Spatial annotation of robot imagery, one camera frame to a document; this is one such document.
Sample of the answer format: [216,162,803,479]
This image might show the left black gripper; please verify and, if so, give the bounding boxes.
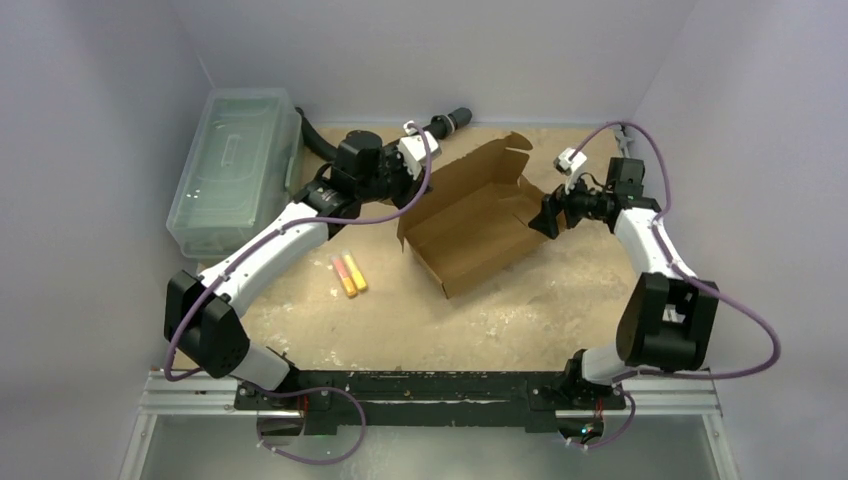
[357,145,432,213]

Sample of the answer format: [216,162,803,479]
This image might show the brown cardboard box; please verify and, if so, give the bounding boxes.
[397,132,548,299]

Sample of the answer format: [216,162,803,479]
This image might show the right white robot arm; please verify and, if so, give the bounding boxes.
[529,148,718,408]

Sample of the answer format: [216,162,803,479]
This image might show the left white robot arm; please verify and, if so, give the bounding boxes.
[163,122,440,409]

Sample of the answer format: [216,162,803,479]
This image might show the yellow marker pen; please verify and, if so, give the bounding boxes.
[342,251,368,292]

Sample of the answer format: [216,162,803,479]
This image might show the orange marker pen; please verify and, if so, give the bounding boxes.
[330,256,358,298]

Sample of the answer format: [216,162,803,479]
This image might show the clear plastic storage bin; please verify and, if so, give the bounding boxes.
[166,88,303,262]

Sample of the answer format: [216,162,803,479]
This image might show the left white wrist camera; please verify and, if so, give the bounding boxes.
[397,121,442,180]

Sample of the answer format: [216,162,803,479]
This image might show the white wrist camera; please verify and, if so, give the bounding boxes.
[553,148,588,193]
[397,121,442,180]

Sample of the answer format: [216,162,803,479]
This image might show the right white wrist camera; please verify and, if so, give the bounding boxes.
[553,148,588,193]

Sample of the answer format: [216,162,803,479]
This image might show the black corrugated hose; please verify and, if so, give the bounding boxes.
[294,107,473,164]

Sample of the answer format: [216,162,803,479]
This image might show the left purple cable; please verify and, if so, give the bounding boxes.
[162,120,433,468]

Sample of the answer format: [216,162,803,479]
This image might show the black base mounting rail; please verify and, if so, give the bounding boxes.
[234,356,626,438]

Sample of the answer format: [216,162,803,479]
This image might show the aluminium frame extrusion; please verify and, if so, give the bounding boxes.
[140,371,238,416]

